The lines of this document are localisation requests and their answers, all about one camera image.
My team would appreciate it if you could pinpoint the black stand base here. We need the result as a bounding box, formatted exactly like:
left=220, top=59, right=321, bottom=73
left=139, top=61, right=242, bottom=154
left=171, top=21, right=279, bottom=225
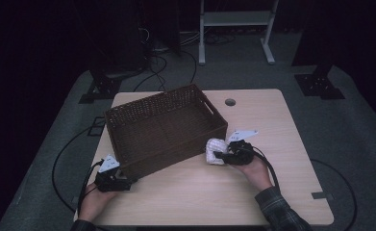
left=293, top=62, right=346, bottom=100
left=78, top=64, right=122, bottom=104

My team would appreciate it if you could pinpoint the black floor cable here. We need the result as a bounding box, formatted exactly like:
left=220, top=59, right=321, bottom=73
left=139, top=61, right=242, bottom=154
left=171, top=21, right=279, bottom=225
left=310, top=158, right=358, bottom=231
left=51, top=126, right=95, bottom=213

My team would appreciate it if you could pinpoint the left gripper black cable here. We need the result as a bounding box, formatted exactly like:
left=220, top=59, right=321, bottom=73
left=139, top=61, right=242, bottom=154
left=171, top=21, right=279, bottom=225
left=76, top=159, right=105, bottom=213

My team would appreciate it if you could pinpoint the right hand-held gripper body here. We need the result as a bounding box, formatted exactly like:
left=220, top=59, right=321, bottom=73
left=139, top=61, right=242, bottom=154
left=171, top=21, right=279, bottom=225
left=225, top=129, right=260, bottom=167

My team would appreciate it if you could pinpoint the person's right hand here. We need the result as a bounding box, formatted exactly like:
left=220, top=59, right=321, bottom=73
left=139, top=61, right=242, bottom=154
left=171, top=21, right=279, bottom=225
left=238, top=154, right=275, bottom=193

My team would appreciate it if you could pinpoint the brown woven basket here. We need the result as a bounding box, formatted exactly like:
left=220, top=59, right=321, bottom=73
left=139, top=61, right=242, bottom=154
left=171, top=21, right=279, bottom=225
left=104, top=84, right=229, bottom=181

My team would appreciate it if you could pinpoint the white metal stand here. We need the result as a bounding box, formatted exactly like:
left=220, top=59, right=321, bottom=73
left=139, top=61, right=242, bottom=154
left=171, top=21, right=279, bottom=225
left=198, top=0, right=281, bottom=66

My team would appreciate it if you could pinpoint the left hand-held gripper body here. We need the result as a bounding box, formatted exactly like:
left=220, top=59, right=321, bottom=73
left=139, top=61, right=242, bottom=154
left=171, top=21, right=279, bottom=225
left=93, top=153, right=134, bottom=193

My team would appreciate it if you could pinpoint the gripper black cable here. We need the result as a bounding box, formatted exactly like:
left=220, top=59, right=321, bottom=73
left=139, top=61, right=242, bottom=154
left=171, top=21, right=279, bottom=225
left=76, top=159, right=105, bottom=213
left=250, top=145, right=281, bottom=191

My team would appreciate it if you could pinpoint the white knitted cloth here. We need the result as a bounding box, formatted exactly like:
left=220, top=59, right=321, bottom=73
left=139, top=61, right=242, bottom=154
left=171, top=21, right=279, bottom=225
left=205, top=138, right=231, bottom=167

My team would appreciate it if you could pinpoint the tangle of black floor cables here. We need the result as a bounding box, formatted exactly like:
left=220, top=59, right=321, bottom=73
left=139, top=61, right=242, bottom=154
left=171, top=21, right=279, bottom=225
left=132, top=27, right=198, bottom=92

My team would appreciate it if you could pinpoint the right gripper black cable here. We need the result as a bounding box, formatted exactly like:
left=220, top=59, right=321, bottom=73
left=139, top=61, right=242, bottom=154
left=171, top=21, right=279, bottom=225
left=250, top=145, right=281, bottom=191

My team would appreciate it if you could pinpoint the person's left hand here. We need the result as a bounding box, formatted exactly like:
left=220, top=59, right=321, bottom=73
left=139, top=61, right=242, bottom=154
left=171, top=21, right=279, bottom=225
left=78, top=181, right=119, bottom=222

